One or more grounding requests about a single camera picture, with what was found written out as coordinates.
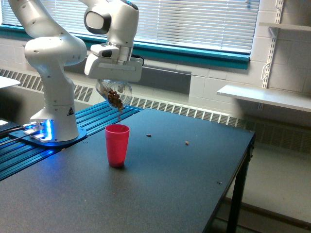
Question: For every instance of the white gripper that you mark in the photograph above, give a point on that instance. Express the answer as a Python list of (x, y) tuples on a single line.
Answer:
[(113, 63)]

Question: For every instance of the clear cup with brown pellets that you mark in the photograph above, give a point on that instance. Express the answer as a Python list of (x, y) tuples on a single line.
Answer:
[(116, 93)]

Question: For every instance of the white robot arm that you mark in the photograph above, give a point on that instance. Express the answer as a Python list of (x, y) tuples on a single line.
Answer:
[(52, 48)]

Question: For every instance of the pink plastic cup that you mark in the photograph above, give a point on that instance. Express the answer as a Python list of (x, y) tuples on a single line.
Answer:
[(117, 136)]

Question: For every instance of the white board at left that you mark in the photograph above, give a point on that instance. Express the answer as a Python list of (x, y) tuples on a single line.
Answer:
[(8, 82)]

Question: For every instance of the blue slotted mounting plate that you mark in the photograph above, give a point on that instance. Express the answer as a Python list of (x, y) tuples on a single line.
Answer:
[(19, 151)]

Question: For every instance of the white window blinds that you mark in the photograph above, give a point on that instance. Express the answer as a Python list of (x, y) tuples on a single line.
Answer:
[(224, 25)]

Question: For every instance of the white baseboard heater vent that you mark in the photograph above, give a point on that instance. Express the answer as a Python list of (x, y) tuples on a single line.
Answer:
[(278, 135)]

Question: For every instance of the black table leg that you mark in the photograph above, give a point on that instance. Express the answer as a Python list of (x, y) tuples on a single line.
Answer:
[(239, 184)]

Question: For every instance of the white shelf bracket rail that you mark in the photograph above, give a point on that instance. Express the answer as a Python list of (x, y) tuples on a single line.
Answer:
[(273, 30)]

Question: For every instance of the white upper wall shelf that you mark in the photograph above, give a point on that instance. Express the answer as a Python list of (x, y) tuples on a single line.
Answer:
[(286, 26)]

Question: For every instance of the white wall shelf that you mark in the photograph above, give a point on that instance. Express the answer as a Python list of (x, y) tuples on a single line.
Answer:
[(272, 97), (286, 26)]

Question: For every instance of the white lower wall shelf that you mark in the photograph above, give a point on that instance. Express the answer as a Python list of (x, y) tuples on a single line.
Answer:
[(272, 97)]

